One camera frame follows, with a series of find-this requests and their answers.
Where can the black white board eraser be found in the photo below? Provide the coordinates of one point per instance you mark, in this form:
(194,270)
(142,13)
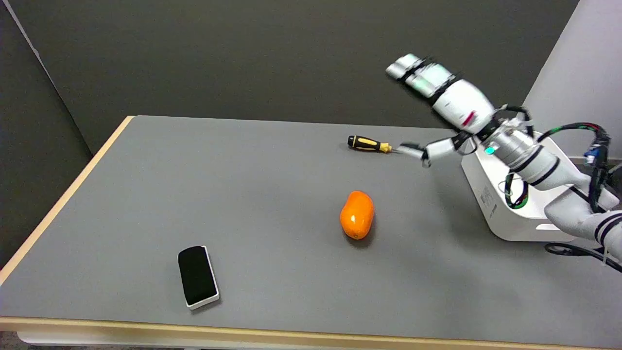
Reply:
(197,275)

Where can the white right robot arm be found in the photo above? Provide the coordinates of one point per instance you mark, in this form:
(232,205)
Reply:
(549,180)

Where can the orange mango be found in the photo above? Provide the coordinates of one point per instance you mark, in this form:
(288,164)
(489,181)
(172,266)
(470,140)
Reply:
(357,214)

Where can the black yellow screwdriver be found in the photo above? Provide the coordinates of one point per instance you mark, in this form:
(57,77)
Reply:
(369,144)

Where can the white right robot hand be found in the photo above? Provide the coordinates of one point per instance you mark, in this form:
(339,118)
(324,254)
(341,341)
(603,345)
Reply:
(459,104)

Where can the white box device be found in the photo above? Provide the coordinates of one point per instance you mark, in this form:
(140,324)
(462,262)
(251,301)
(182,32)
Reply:
(505,204)

